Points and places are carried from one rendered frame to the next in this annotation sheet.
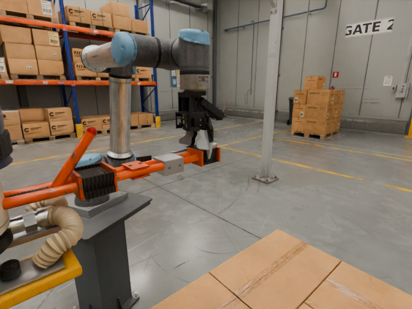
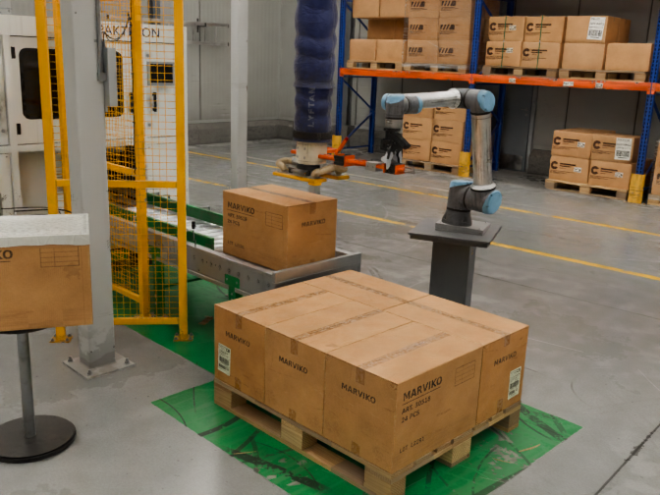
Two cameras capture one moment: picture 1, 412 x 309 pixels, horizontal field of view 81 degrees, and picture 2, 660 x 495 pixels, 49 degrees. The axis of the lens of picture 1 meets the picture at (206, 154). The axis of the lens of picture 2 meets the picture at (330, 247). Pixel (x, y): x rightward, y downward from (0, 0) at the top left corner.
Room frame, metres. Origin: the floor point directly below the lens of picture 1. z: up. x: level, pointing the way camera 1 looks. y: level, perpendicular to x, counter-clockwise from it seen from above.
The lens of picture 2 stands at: (0.12, -3.64, 1.76)
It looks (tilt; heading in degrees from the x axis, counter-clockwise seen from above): 15 degrees down; 85
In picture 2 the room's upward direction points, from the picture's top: 2 degrees clockwise
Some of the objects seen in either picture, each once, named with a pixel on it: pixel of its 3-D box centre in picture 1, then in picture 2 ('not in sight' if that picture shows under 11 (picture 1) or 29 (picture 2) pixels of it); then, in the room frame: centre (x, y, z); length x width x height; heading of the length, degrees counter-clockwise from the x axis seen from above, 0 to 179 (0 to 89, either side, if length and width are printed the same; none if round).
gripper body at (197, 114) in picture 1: (193, 111); (391, 139); (0.76, 0.04, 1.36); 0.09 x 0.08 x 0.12; 131
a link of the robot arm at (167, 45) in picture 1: (172, 54); (409, 104); (0.85, 0.11, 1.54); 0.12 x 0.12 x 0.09; 36
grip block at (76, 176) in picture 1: (92, 179); (344, 159); (0.54, 0.27, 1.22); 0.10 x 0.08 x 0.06; 42
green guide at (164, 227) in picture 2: not in sight; (140, 221); (-0.75, 1.36, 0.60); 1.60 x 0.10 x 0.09; 130
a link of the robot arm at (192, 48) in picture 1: (194, 53); (395, 106); (0.77, 0.04, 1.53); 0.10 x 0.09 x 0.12; 36
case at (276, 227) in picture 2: not in sight; (278, 226); (0.20, 0.66, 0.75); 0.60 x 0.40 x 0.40; 130
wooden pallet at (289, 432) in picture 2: not in sight; (363, 402); (0.63, -0.33, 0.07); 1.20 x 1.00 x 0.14; 130
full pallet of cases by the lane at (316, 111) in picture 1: (317, 106); not in sight; (7.47, -3.39, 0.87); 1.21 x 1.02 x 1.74; 134
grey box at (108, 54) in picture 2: not in sight; (104, 77); (-0.74, 0.35, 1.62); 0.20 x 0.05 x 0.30; 130
